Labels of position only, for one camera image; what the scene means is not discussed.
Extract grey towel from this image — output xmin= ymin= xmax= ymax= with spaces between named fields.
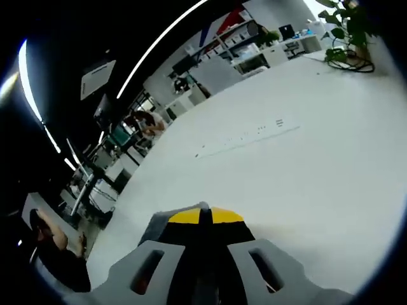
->
xmin=137 ymin=201 xmax=211 ymax=246

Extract teal chair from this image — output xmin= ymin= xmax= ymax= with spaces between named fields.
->
xmin=110 ymin=125 xmax=135 ymax=147

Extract black monitor on tripod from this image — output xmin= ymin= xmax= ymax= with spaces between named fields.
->
xmin=93 ymin=93 xmax=123 ymax=130

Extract ceiling air conditioner unit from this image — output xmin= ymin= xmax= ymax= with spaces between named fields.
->
xmin=79 ymin=59 xmax=117 ymax=102

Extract white mesh office chair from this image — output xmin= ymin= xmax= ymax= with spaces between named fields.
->
xmin=190 ymin=56 xmax=243 ymax=97

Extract black television on stand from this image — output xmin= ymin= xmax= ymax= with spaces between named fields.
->
xmin=171 ymin=54 xmax=200 ymax=74

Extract long ceiling strip light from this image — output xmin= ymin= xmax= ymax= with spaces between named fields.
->
xmin=17 ymin=39 xmax=45 ymax=122
xmin=116 ymin=0 xmax=208 ymax=100

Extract small potted green plant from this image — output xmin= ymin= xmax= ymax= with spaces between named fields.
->
xmin=256 ymin=30 xmax=281 ymax=48

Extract white storage shelf with boxes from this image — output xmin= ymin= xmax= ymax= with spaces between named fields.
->
xmin=184 ymin=8 xmax=265 ymax=66

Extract small dark desktop monitor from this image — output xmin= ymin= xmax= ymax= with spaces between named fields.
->
xmin=279 ymin=24 xmax=298 ymax=41

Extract large potted green plant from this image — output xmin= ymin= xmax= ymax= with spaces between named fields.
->
xmin=317 ymin=0 xmax=384 ymax=64

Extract black cable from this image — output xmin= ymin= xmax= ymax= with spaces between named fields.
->
xmin=326 ymin=47 xmax=376 ymax=74

